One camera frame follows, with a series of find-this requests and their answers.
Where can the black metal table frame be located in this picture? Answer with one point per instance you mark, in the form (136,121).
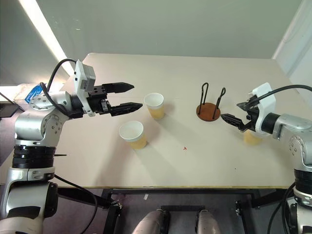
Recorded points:
(170,192)

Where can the black flat stand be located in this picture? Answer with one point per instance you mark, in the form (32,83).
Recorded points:
(8,107)

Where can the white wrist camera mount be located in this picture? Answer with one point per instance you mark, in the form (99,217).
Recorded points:
(266,102)
(82,75)

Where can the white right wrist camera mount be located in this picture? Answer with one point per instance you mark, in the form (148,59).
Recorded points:
(266,102)

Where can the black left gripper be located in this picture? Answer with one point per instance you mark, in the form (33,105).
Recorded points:
(97,101)

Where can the dark rounded robot foot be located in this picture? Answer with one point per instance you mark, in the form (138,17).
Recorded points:
(207,221)
(152,221)

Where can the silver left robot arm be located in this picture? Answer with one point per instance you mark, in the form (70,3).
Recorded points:
(29,122)

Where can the yellow paper cup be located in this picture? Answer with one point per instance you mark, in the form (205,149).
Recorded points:
(132,134)
(155,104)
(252,139)

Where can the blue printed packet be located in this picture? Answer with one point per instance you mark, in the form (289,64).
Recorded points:
(34,93)

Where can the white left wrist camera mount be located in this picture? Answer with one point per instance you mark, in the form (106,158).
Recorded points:
(82,75)

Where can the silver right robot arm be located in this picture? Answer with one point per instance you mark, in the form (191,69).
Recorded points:
(290,124)

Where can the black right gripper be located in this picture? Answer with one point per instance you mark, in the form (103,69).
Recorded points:
(252,117)

